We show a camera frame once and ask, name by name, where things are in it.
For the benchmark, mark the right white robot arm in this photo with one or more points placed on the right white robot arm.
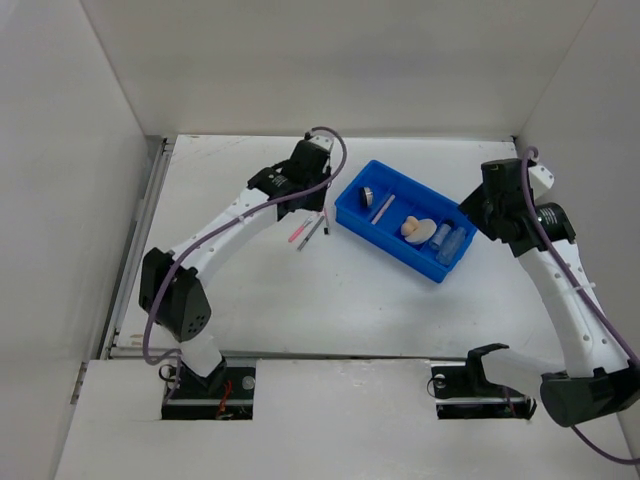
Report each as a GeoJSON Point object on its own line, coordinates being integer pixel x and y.
{"type": "Point", "coordinates": [597, 377]}

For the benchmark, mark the checkered eyeliner pen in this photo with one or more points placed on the checkered eyeliner pen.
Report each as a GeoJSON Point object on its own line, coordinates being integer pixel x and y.
{"type": "Point", "coordinates": [318, 223]}

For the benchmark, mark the black round powder jar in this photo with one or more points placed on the black round powder jar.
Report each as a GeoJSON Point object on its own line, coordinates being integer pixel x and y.
{"type": "Point", "coordinates": [366, 197]}

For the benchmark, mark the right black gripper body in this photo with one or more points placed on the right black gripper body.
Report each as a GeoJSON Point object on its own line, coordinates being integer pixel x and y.
{"type": "Point", "coordinates": [481, 210]}

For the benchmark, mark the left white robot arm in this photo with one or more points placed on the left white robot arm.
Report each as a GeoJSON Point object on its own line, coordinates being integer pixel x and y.
{"type": "Point", "coordinates": [173, 283]}

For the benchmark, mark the pink eyebrow comb brush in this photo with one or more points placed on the pink eyebrow comb brush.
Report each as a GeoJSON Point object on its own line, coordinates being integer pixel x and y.
{"type": "Point", "coordinates": [327, 229]}

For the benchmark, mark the clear plastic bottle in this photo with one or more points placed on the clear plastic bottle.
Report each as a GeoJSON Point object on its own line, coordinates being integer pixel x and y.
{"type": "Point", "coordinates": [450, 246]}

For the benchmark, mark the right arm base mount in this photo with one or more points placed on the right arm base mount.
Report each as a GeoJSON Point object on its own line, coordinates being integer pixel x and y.
{"type": "Point", "coordinates": [462, 392]}

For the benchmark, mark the pink makeup brush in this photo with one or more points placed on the pink makeup brush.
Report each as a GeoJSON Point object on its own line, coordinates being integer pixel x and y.
{"type": "Point", "coordinates": [300, 229]}

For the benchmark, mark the white round powder puff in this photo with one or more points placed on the white round powder puff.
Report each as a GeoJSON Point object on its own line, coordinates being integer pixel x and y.
{"type": "Point", "coordinates": [424, 230]}

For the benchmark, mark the small black-capped clear bottle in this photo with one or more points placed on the small black-capped clear bottle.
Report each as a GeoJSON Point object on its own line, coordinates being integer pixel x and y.
{"type": "Point", "coordinates": [440, 235]}

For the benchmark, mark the blue plastic organizer tray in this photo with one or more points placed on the blue plastic organizer tray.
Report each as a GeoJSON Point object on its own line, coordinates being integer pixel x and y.
{"type": "Point", "coordinates": [380, 199]}

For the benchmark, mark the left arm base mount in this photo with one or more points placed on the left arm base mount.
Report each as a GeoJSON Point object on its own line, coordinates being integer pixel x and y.
{"type": "Point", "coordinates": [227, 395]}

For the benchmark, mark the beige concealer stick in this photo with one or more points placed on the beige concealer stick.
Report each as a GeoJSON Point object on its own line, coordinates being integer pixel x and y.
{"type": "Point", "coordinates": [383, 209]}

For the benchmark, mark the aluminium side rail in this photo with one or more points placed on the aluminium side rail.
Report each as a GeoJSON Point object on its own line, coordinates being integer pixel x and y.
{"type": "Point", "coordinates": [159, 153]}

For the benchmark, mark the orange makeup sponge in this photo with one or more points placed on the orange makeup sponge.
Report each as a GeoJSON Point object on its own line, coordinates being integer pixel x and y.
{"type": "Point", "coordinates": [410, 225]}

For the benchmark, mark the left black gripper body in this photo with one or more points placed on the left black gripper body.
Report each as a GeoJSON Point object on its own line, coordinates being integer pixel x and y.
{"type": "Point", "coordinates": [314, 201]}

